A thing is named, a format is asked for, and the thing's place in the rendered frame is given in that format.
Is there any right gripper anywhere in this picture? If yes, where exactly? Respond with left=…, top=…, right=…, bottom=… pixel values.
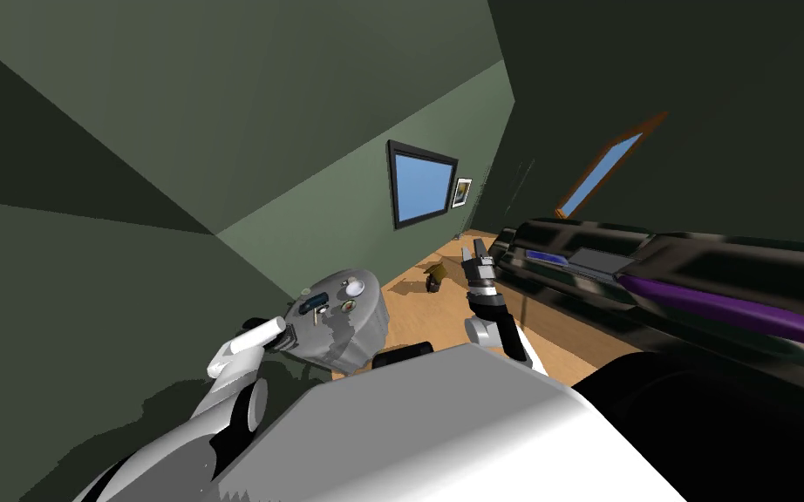
left=460, top=236, right=497, bottom=286

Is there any small brown stool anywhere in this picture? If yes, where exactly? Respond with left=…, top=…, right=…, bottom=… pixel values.
left=422, top=261, right=449, bottom=295

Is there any grey round appliance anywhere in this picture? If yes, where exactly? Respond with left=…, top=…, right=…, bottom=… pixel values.
left=283, top=268, right=392, bottom=376

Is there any dark-framed window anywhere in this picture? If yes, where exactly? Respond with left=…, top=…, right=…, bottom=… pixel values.
left=385, top=139, right=460, bottom=231

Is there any brown-framed window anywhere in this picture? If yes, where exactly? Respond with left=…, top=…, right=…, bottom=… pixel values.
left=554, top=110, right=670, bottom=221

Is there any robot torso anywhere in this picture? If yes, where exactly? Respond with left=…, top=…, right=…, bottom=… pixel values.
left=209, top=340, right=689, bottom=502

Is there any black glossy furniture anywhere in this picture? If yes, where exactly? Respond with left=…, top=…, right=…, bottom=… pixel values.
left=491, top=218, right=804, bottom=435

